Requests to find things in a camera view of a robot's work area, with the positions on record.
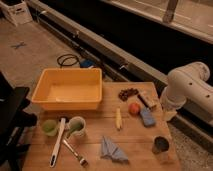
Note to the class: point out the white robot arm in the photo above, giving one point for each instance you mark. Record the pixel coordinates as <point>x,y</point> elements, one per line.
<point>185,83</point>

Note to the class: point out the yellow plastic tray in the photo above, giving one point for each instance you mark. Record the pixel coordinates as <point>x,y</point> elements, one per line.
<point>69,89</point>

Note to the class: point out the bunch of dark grapes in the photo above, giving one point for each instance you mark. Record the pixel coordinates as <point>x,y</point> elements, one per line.
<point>126,93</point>

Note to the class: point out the blue box on floor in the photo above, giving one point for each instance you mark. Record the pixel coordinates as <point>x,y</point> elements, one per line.
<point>86,64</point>

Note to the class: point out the orange peach fruit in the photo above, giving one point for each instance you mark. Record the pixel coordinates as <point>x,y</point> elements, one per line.
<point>134,108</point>

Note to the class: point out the yellow banana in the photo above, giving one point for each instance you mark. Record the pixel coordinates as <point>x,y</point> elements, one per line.
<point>118,119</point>

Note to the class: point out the white mug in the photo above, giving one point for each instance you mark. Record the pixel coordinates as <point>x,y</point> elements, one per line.
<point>76,127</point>

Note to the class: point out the blue sponge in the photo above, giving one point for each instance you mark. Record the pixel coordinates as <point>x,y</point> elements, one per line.
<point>147,118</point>

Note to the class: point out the blue folded cloth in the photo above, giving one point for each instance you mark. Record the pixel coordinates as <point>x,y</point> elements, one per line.
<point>112,151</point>

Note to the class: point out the green cup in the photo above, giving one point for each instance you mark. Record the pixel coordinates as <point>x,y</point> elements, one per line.
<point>50,127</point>

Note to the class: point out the metal cup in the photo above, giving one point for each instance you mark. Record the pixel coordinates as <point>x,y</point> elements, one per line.
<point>160,145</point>

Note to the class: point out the black tripod stand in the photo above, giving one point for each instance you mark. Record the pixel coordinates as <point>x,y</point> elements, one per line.
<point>13,120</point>

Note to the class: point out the white storage box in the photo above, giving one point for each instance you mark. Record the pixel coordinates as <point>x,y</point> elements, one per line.
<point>17,14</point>

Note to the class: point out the white handled brush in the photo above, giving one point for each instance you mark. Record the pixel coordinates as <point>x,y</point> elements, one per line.
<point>57,144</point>

